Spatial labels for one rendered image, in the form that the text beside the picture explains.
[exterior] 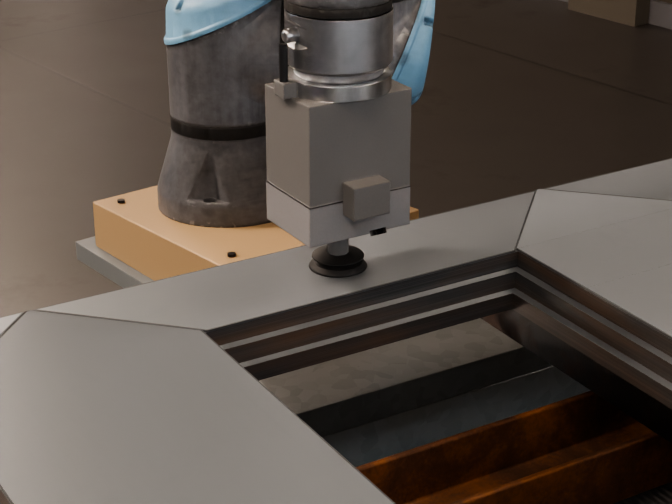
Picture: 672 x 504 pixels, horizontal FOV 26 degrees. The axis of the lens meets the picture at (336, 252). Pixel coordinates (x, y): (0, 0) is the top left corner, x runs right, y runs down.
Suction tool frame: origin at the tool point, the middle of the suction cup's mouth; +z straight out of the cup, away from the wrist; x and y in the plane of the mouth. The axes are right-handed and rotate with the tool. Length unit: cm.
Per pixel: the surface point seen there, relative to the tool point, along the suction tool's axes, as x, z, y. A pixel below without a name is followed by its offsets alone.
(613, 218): -3.7, -1.2, 23.5
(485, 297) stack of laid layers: -5.5, 1.6, 9.6
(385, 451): 8.9, 22.8, 10.4
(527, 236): -3.0, -1.2, 15.4
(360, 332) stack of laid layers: -5.5, 1.6, -1.4
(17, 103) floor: 302, 84, 77
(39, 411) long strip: -8.7, -1.1, -26.5
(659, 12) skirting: 269, 79, 290
